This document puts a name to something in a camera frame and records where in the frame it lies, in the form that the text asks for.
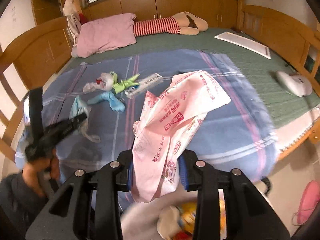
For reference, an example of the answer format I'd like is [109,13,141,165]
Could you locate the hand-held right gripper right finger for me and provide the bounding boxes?
[177,150,290,240]

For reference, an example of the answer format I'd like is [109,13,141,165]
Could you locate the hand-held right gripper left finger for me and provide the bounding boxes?
[25,150,133,240]

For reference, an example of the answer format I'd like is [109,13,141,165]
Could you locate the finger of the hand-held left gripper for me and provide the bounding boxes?
[28,88,45,135]
[54,113,87,140]

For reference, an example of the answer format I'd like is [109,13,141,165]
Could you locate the light blue face mask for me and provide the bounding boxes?
[69,96,100,143]

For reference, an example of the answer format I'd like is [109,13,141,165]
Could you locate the light blue wrapper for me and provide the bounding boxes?
[87,91,125,112]

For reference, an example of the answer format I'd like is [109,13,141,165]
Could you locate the white wastebasket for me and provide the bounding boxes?
[120,196,227,240]

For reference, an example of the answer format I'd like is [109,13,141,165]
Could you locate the white plastic bag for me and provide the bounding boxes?
[83,72,118,92]

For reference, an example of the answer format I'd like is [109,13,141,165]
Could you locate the light green paper scrap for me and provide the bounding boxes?
[110,71,140,95]

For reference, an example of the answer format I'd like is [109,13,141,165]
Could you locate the pink printed white packet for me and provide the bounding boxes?
[131,70,231,203]

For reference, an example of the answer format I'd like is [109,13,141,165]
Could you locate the white ointment box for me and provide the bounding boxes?
[124,72,165,99]

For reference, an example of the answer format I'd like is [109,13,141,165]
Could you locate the person's left forearm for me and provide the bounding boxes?
[0,174,54,240]

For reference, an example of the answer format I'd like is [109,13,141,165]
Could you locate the person's left hand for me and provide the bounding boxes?
[22,150,60,197]

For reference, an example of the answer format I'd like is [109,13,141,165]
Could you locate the blue plaid sheet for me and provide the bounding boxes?
[15,49,278,205]

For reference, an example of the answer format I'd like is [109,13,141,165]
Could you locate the white hanging cloth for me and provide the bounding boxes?
[66,15,83,48]

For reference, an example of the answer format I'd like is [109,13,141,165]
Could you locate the pink pillow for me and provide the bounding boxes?
[71,13,137,58]

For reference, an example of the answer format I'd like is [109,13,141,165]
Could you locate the red striped plush doll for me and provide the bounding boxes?
[133,11,209,37]

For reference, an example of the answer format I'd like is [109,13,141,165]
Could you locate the pink plastic object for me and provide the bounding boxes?
[292,180,320,227]

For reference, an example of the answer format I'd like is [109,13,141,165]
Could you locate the green mattress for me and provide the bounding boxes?
[56,27,320,130]

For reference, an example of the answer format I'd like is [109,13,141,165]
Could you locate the white handheld appliance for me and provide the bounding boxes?
[275,70,313,97]

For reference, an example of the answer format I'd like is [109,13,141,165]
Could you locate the white flat board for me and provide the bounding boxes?
[214,31,272,60]

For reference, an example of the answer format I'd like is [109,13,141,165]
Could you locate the wooden cabinets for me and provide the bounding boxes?
[82,0,238,29]

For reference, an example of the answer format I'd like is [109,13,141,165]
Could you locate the wooden bunk bed frame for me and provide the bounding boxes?
[0,0,320,160]

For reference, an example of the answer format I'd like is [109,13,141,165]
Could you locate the black coiled cable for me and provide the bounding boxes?
[260,176,272,195]

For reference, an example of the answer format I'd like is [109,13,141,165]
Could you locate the wooden wall shelf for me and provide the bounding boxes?
[17,0,65,27]

